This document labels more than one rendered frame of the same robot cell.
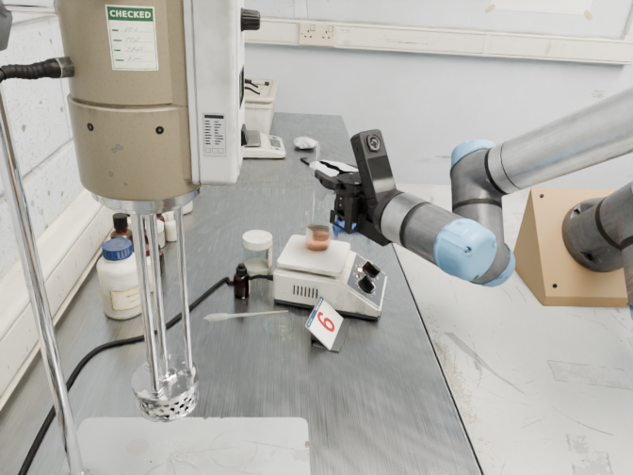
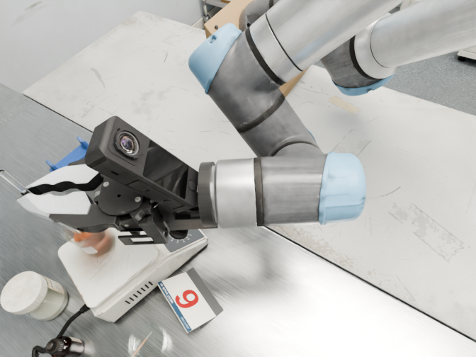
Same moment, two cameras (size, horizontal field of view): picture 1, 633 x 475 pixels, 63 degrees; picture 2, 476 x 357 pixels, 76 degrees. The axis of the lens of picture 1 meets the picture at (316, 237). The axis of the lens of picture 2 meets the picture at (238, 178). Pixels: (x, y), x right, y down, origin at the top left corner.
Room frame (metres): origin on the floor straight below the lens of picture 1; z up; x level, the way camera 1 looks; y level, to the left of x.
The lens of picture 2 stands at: (0.57, -0.01, 1.42)
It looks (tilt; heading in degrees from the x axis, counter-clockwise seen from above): 56 degrees down; 313
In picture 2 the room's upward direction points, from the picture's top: 6 degrees counter-clockwise
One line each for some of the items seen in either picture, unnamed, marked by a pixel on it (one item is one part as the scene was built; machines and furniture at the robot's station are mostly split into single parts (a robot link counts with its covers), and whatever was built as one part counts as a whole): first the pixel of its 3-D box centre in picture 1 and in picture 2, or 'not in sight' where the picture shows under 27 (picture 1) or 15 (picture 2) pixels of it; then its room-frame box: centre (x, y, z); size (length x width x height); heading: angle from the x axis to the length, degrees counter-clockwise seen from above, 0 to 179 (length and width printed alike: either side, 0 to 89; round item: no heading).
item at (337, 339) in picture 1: (329, 323); (190, 297); (0.72, -0.03, 0.92); 0.09 x 0.06 x 0.04; 166
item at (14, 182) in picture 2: (316, 193); (57, 217); (0.86, 0.01, 1.10); 0.01 x 0.01 x 0.20
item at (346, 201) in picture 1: (369, 204); (162, 200); (0.75, -0.08, 1.13); 0.12 x 0.08 x 0.09; 39
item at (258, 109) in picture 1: (235, 105); not in sight; (2.01, 0.35, 0.97); 0.37 x 0.31 x 0.14; 3
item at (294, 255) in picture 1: (315, 253); (108, 253); (0.84, 0.00, 0.98); 0.12 x 0.12 x 0.01; 80
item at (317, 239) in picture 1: (318, 229); (90, 231); (0.87, 0.00, 1.02); 0.06 x 0.05 x 0.08; 162
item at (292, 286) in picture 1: (327, 276); (132, 251); (0.84, -0.03, 0.94); 0.22 x 0.13 x 0.08; 80
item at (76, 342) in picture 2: (241, 279); (62, 347); (0.82, 0.13, 0.93); 0.03 x 0.03 x 0.07
